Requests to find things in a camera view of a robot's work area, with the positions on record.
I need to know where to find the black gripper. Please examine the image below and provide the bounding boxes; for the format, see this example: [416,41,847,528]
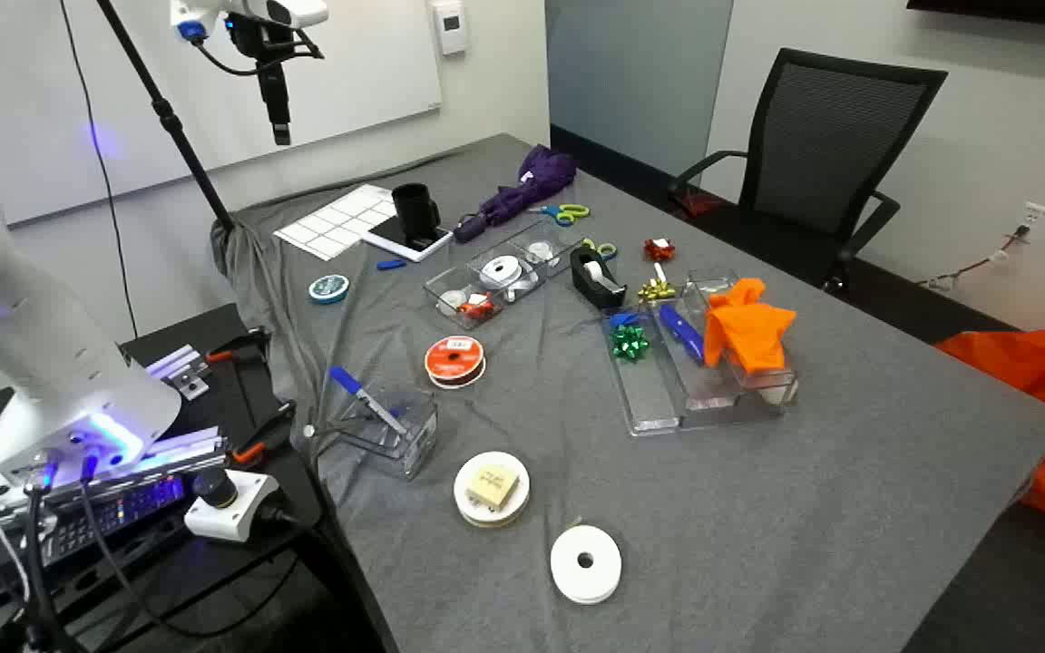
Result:
[225,9,327,150]

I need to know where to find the red ribbon bow with silver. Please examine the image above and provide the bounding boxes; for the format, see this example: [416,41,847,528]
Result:
[460,286,502,326]

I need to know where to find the white ribbon spool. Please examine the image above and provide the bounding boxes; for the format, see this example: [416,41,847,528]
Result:
[474,251,543,306]

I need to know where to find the clear container with spools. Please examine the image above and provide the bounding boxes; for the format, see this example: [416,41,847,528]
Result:
[422,233,572,326]

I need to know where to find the gold ribbon bow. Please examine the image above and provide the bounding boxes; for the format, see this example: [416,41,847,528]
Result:
[633,274,683,308]

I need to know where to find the green ribbon bow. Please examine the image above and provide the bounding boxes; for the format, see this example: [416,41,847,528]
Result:
[610,326,656,365]

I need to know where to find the black tripod pole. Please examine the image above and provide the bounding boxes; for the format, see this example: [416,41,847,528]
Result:
[94,0,239,233]

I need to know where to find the white label sheet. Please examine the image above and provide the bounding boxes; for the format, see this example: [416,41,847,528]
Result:
[273,180,400,263]

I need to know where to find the flat white box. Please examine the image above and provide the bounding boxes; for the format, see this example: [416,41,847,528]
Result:
[360,212,457,263]

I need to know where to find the blue round lid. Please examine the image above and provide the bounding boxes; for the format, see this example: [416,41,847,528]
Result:
[304,267,353,308]

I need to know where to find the purple cloth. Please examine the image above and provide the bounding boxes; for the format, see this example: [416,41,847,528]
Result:
[450,141,579,246]

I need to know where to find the blue pen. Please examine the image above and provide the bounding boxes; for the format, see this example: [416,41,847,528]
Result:
[327,361,411,436]

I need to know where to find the small clear plastic box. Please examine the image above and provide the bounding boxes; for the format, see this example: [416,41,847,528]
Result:
[323,379,443,482]

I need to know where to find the black tape dispenser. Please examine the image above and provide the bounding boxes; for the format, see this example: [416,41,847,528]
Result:
[566,244,631,316]

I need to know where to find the white box with black knob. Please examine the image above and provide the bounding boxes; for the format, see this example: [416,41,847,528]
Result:
[180,465,284,544]

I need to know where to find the bowl with yellow food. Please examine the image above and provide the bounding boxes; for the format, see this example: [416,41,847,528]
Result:
[450,448,533,528]

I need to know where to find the narrow clear plastic tray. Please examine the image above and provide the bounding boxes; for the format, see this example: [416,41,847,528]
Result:
[598,306,685,443]

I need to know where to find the wide clear plastic tray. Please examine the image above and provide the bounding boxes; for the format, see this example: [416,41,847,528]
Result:
[650,273,805,417]

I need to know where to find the orange star-shaped toy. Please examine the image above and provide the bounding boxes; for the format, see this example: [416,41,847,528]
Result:
[699,274,803,376]

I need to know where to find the white tape roll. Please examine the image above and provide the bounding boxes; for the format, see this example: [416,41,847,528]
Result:
[547,518,627,608]

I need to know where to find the black mesh office chair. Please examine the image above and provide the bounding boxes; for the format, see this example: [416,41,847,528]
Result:
[662,48,950,293]

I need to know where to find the grey table cloth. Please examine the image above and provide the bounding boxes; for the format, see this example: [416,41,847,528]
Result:
[206,129,1045,653]

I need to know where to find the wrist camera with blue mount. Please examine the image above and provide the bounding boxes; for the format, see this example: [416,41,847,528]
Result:
[166,0,231,50]

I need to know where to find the black hanging cable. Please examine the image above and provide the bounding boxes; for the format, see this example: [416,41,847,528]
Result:
[54,0,140,345]

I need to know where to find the white wall device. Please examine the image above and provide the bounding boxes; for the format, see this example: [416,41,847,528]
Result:
[428,0,470,59]

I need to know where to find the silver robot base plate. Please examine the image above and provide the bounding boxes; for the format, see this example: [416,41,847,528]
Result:
[0,420,229,538]

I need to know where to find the wall outlet cable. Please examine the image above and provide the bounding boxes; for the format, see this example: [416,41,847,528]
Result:
[916,221,1032,293]

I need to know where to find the black wall television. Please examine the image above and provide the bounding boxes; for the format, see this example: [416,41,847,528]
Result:
[903,0,1045,32]

